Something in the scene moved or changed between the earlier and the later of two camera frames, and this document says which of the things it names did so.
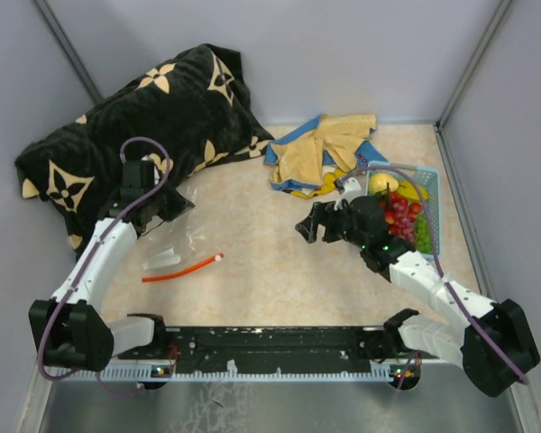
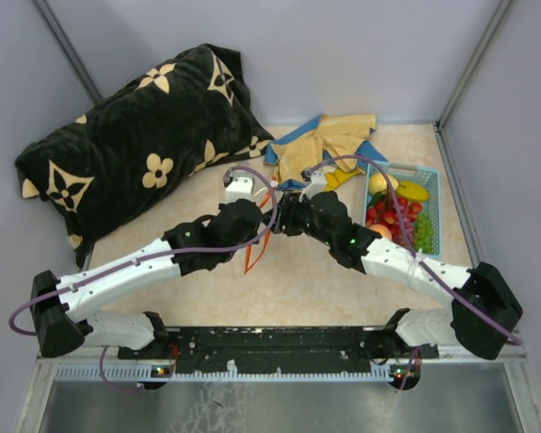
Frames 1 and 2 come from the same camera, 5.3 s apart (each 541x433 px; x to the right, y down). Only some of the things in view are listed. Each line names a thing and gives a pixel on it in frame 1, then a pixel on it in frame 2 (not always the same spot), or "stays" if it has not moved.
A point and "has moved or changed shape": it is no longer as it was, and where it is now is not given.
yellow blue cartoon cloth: (308, 162) stays
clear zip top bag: (175, 239) has moved or changed shape
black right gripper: (308, 227) → (289, 207)
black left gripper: (179, 204) → (252, 238)
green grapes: (422, 234) stays
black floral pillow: (193, 113) stays
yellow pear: (378, 183) stays
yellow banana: (408, 189) stays
